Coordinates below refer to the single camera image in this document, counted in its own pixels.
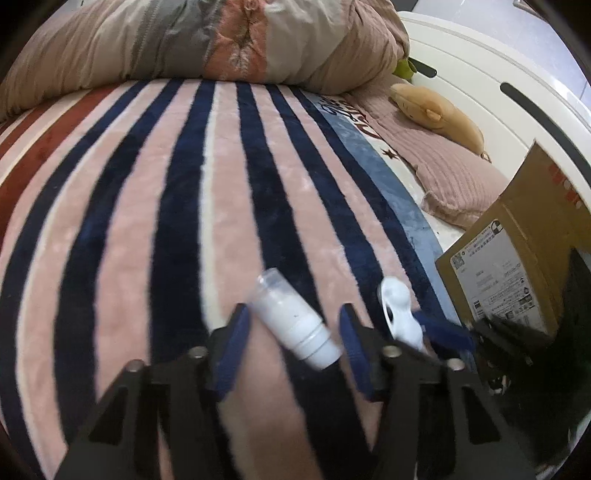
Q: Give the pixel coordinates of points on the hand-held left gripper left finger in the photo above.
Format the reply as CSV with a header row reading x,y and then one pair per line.
x,y
231,350

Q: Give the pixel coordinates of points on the brown cardboard box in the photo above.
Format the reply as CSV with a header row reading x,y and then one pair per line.
x,y
517,240

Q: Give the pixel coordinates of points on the white bed headboard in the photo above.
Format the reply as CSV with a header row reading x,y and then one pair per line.
x,y
480,60

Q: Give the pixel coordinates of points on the striped fleece blanket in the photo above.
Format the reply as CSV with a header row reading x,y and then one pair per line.
x,y
138,207

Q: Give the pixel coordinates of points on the white tape dispenser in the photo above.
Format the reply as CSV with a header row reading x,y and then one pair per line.
x,y
404,327

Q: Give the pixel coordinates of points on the brown plush toy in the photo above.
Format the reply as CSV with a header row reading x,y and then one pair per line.
x,y
438,115

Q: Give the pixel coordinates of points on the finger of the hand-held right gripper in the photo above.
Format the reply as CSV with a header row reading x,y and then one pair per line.
x,y
445,332

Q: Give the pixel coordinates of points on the white bottle with clear cap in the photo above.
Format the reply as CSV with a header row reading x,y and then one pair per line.
x,y
295,323

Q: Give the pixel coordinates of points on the pink and grey quilt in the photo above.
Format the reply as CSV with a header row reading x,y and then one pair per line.
x,y
138,41

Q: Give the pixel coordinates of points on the green plush toy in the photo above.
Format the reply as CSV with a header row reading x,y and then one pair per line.
x,y
404,68

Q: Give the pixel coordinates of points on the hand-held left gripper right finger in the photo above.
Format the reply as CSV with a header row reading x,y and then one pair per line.
x,y
355,350

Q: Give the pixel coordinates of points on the pink ribbed pillow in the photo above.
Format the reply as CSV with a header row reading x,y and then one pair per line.
x,y
452,180

